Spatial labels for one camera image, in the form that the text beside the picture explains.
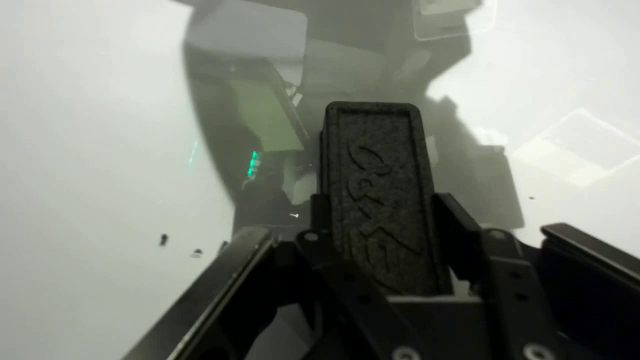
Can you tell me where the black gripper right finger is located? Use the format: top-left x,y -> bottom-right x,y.
392,192 -> 640,360

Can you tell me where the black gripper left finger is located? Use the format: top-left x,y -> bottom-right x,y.
122,192 -> 428,360

